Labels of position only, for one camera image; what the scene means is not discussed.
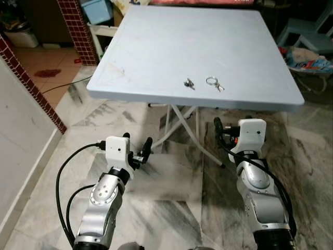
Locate silver key ring with keys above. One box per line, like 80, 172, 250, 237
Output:
206, 76, 226, 93

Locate white folding table legs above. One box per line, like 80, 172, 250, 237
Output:
148, 103, 227, 168

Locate small dark key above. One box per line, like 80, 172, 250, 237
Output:
183, 78, 196, 91

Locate colourful printed bag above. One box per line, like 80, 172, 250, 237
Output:
284, 47, 333, 73

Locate grey left robot leg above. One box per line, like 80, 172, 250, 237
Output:
117, 242, 147, 250

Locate light blue plastic chair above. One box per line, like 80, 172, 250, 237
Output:
276, 0, 333, 55

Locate white stool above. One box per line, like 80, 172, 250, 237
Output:
88, 23, 123, 58

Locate maroon tiled pillar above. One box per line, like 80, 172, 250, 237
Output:
56, 0, 99, 66

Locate light blue plastic box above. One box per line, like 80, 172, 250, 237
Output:
81, 0, 114, 25

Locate white bin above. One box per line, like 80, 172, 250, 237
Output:
5, 29, 40, 48

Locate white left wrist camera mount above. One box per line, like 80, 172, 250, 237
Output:
106, 136, 131, 167

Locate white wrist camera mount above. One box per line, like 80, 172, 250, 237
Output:
106, 136, 131, 167
232, 119, 267, 157

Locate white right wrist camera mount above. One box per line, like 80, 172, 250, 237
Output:
232, 119, 267, 157

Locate black floor cable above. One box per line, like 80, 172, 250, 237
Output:
42, 77, 95, 94

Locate short black left arm cable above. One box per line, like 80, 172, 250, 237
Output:
66, 184, 97, 243

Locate maroon tiled wall edge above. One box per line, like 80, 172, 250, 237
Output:
0, 34, 67, 134

